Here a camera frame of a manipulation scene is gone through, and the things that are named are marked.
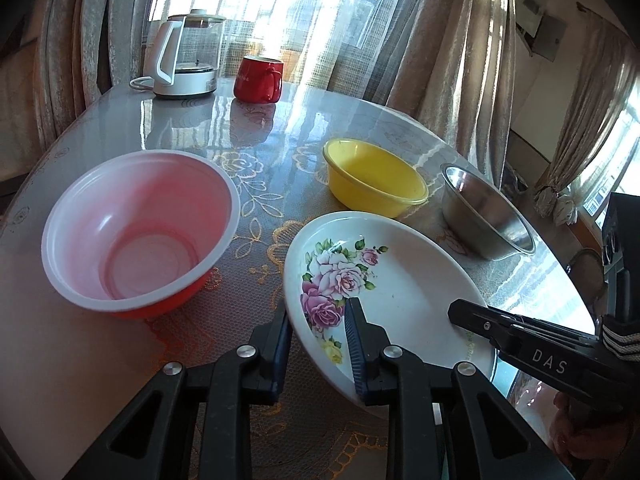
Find stainless steel bowl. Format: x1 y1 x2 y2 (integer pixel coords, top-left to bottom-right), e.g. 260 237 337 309
440 164 536 261

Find white floral rose plate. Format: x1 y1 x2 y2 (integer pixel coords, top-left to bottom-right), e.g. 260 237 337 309
283 211 496 403

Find yellow plastic bowl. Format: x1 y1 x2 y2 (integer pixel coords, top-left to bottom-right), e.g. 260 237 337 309
322 139 428 218

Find red plastic bowl white inside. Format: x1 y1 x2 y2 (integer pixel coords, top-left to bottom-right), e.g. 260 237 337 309
41 150 241 318

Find person's right hand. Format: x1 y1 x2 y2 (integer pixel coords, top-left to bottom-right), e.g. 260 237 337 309
549 392 639 465

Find beige curtain right window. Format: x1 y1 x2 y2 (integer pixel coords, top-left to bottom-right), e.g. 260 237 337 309
534 6 639 218

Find beige curtain centre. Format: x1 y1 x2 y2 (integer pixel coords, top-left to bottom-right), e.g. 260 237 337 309
329 0 515 185

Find beige curtain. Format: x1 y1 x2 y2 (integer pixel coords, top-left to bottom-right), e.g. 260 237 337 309
329 0 515 185
1 0 152 180

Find red ceramic mug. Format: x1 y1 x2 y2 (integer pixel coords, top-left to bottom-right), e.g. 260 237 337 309
233 55 284 104

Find white glass electric kettle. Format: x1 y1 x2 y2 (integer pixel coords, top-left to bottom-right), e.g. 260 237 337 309
144 9 226 98

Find beige curtain left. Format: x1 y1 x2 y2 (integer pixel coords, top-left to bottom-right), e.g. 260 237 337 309
1 0 152 180

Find grey wall electrical box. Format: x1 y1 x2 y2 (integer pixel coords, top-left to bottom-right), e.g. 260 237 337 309
515 0 567 62

